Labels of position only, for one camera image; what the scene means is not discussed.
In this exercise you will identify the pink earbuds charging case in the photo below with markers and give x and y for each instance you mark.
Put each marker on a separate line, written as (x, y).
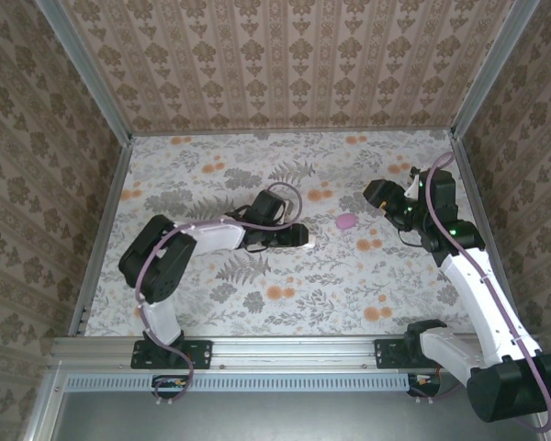
(345, 221)

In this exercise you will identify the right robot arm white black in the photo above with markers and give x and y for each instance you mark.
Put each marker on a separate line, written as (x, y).
(486, 303)

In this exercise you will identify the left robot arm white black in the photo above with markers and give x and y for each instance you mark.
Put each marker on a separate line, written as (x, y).
(160, 262)

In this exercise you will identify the grey metal panel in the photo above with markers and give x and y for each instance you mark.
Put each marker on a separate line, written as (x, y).
(294, 418)

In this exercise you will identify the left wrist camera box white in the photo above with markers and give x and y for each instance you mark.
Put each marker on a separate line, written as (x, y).
(288, 210)

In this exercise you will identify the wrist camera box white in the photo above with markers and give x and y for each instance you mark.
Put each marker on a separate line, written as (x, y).
(412, 188)
(288, 210)

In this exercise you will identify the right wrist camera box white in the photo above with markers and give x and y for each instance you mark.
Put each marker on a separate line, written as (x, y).
(412, 188)

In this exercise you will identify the right aluminium side rail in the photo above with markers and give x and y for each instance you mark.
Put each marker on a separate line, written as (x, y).
(469, 184)

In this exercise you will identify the aluminium side rail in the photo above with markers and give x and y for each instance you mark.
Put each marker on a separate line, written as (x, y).
(469, 184)
(111, 197)

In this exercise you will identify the thin aluminium wall rail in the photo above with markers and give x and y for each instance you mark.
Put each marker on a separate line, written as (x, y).
(294, 131)

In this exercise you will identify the right aluminium corner post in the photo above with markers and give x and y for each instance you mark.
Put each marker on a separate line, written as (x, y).
(491, 69)

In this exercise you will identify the aluminium corner post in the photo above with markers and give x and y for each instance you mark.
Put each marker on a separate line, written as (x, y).
(87, 78)
(491, 69)

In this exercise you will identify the long aluminium base rail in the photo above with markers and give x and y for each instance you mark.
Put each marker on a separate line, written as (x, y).
(294, 351)

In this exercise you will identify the left aluminium side rail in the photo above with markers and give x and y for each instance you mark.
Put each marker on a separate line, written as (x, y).
(111, 197)

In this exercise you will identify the left aluminium corner post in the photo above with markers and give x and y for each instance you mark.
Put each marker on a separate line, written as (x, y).
(87, 78)

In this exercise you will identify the aluminium lower frame bar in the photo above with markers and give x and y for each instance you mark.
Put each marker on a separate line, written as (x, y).
(41, 409)

